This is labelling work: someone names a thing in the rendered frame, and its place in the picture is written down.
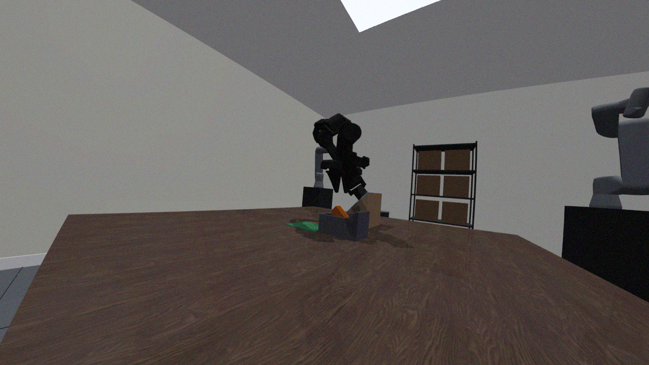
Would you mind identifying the orange l-shaped part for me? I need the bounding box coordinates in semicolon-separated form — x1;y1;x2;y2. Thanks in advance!
331;206;350;218

